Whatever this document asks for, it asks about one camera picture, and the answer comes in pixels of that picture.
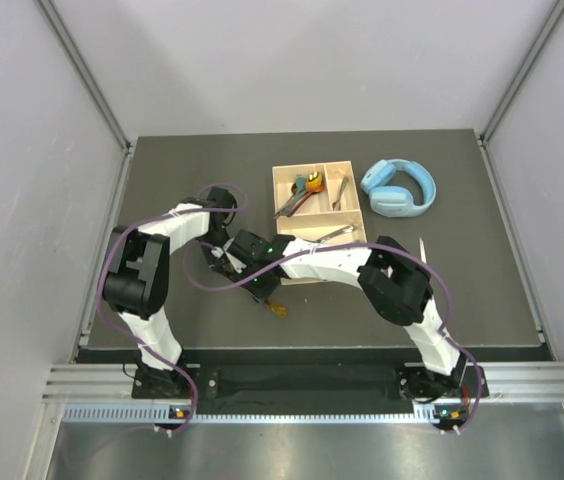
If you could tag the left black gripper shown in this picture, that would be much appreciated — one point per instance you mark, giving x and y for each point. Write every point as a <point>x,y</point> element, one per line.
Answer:
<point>225,232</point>

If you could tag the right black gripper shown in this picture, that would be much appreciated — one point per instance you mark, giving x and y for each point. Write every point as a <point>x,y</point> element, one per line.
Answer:
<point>262,294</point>

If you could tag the gold butter knife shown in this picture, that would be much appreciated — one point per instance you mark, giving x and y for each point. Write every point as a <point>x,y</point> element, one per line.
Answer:
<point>277,310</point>

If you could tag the cream divided utensil box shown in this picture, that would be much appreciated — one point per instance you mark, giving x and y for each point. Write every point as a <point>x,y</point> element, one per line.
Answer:
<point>316,218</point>

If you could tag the orange silicone spoon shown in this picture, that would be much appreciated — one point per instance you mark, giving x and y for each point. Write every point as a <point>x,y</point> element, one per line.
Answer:
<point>305,197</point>

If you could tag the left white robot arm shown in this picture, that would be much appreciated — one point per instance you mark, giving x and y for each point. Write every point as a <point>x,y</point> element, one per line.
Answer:
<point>135,281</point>

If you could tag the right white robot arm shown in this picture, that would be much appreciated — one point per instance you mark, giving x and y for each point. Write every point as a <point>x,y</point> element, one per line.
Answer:
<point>397,285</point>

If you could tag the silver fork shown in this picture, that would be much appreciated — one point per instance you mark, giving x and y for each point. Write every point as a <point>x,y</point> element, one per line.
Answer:
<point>336,205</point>

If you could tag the light blue headphones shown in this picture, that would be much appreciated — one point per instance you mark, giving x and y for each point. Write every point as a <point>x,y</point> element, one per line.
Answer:
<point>394,201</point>

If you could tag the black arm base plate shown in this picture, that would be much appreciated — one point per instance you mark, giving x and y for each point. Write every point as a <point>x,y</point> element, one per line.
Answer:
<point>242,383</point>

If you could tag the slotted cable duct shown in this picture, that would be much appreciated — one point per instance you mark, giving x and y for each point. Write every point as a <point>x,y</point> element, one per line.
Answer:
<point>175,415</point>

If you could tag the left aluminium frame post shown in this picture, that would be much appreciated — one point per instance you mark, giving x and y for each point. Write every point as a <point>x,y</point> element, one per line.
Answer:
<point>69,46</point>

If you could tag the aluminium frame post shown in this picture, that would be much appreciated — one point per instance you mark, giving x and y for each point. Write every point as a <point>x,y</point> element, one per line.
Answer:
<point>539,43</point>
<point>69,46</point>

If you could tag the aluminium front rail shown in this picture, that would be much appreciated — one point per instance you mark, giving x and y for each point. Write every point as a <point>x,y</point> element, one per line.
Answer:
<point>508,382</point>

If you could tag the right aluminium frame post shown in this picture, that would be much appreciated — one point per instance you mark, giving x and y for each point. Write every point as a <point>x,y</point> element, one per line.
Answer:
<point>539,43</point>

